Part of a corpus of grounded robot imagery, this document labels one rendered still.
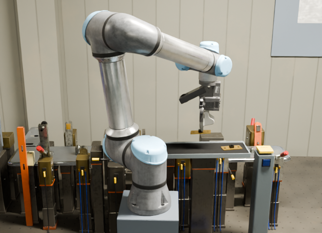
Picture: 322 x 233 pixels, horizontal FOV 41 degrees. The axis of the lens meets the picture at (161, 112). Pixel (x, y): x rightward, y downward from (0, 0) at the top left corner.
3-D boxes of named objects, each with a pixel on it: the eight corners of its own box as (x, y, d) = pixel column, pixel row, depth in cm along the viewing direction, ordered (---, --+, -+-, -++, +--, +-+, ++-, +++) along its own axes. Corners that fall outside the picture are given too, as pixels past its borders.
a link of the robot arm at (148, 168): (146, 190, 137) (145, 150, 133) (121, 175, 147) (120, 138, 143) (174, 179, 144) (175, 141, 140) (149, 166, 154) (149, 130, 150)
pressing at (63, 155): (279, 145, 230) (280, 142, 230) (293, 162, 209) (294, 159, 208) (18, 147, 224) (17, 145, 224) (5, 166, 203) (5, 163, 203)
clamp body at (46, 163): (59, 222, 210) (53, 155, 200) (55, 234, 201) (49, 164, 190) (45, 222, 210) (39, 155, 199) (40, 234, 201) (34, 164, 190)
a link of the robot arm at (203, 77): (198, 71, 168) (199, 67, 175) (198, 83, 169) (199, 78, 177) (217, 72, 167) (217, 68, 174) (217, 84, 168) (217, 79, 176)
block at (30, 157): (40, 219, 212) (34, 150, 201) (39, 223, 209) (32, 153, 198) (33, 219, 212) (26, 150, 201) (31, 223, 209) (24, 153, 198)
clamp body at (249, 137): (254, 181, 253) (258, 123, 242) (260, 193, 240) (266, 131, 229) (240, 181, 253) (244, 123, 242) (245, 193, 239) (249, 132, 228)
